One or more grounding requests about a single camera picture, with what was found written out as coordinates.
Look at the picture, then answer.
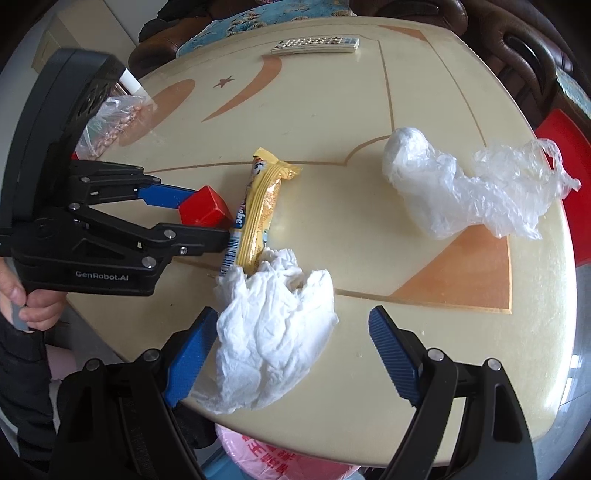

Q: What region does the brown leather armchair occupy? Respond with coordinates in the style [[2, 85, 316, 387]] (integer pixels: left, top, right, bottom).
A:
[[464, 0, 580, 134]]

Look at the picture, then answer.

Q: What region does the dark clothing pile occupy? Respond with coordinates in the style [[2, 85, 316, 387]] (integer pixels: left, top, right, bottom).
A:
[[139, 0, 199, 42]]

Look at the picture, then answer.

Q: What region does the cream cabinet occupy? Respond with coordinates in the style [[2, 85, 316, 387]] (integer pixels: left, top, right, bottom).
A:
[[32, 9, 88, 75]]

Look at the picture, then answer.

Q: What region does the white remote control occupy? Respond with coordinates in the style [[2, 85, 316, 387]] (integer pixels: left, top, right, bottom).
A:
[[270, 36, 360, 56]]

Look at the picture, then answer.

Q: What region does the person's left hand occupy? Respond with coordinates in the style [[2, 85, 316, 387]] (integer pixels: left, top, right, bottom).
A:
[[0, 257, 70, 334]]

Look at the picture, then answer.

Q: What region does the white tissue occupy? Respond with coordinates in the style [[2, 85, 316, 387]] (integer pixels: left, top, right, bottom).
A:
[[191, 248, 340, 414]]

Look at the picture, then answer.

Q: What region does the small red box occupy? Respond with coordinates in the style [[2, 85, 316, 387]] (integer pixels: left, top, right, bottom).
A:
[[178, 185, 233, 228]]

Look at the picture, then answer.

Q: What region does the brown leather sofa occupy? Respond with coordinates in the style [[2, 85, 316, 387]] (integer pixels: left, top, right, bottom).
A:
[[127, 0, 467, 79]]

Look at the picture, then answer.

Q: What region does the crumpled clear plastic bag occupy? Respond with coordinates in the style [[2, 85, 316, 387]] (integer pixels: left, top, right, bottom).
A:
[[382, 126, 581, 241]]

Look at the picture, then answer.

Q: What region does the clear bag of peanuts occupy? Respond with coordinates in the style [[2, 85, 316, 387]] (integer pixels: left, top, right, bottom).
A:
[[74, 95, 155, 160]]

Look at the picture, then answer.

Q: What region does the blue floral blanket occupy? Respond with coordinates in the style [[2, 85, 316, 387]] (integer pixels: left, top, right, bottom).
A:
[[178, 0, 352, 54]]

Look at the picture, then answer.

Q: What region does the yellow snack wrapper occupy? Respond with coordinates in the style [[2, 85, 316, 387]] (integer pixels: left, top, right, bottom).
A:
[[222, 147, 303, 278]]

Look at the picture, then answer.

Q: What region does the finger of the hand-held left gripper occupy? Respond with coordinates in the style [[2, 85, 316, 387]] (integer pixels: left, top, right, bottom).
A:
[[69, 161, 200, 209], [69, 204, 230, 271]]

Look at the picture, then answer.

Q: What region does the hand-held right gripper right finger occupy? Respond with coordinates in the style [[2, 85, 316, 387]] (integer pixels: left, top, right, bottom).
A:
[[368, 306, 539, 480]]

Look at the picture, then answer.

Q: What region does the red plastic stool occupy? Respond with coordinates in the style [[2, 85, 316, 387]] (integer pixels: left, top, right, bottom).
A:
[[534, 108, 591, 266]]

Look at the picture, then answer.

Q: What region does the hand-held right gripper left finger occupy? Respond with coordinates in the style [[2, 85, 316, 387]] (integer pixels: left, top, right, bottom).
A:
[[51, 306, 219, 480]]

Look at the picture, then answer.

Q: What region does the blue floral seat cover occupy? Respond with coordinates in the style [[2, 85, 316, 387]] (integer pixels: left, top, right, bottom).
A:
[[554, 69, 591, 116]]

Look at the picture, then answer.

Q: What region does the pink lined trash bin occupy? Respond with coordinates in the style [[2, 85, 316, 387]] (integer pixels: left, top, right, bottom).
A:
[[215, 422, 361, 480]]

